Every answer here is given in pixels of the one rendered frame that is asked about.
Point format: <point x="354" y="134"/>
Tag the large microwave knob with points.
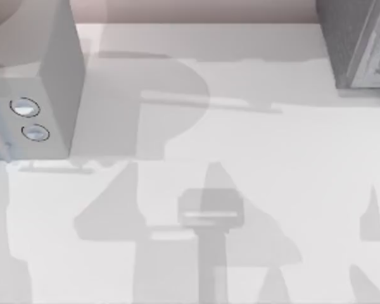
<point x="24" y="107"/>

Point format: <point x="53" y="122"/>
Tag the pale microwave oven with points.
<point x="55" y="79"/>

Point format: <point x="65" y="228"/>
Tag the small microwave knob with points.
<point x="35" y="132"/>

